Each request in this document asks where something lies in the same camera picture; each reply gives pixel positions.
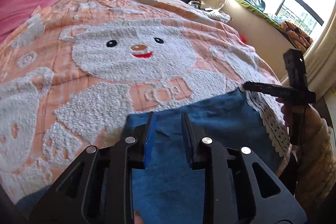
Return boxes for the blue denim pants lace trim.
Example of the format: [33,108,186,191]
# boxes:
[15,87,291,224]

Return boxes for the left hand red nails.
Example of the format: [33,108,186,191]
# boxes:
[133,210,144,224]

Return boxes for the fuzzy tan sleeve right forearm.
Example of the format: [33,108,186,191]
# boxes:
[295,119,335,215]

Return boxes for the right hand red nails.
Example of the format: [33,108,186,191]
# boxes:
[276,98,323,145]

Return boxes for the peach bear pattern bedspread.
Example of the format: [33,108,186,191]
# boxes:
[1,0,278,203]

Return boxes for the green windowsill cushion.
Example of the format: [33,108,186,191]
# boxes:
[232,0,314,53]

